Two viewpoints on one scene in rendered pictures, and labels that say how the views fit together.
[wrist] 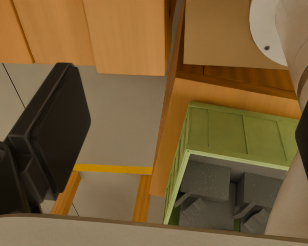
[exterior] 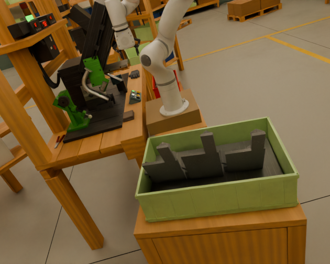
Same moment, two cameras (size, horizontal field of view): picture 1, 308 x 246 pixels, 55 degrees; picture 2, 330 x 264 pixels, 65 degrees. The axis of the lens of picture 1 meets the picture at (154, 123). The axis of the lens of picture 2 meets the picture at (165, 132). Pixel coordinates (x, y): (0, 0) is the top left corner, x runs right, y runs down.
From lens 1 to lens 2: 168 cm
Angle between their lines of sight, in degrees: 102
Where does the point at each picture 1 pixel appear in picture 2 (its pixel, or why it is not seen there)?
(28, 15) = (105, 139)
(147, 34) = (137, 129)
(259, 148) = (179, 139)
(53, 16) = (111, 137)
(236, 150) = (168, 138)
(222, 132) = not seen: hidden behind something
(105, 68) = (123, 139)
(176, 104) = not seen: hidden behind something
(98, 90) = not seen: outside the picture
